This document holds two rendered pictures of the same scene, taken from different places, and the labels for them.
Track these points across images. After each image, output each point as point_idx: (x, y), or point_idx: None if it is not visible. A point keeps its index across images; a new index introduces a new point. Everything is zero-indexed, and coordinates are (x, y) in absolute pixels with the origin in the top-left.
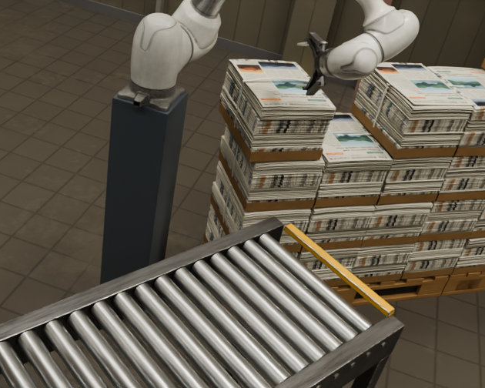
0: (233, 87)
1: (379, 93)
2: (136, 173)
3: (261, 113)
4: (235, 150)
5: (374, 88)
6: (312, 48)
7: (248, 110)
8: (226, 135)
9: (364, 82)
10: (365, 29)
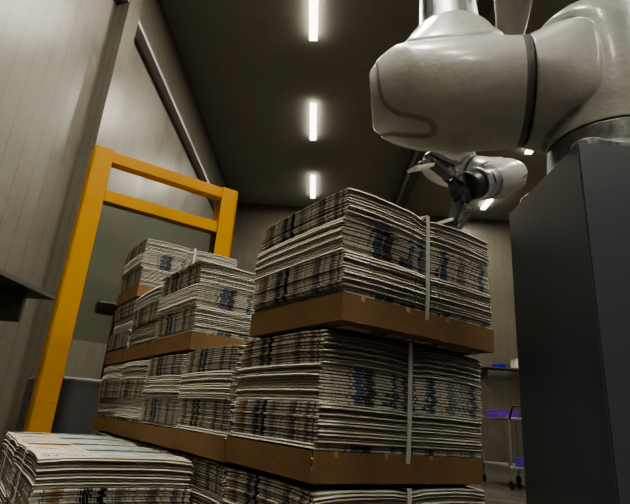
0: (389, 240)
1: (248, 296)
2: None
3: (485, 256)
4: (395, 392)
5: (235, 293)
6: (448, 170)
7: (454, 265)
8: (335, 389)
9: (206, 292)
10: (469, 153)
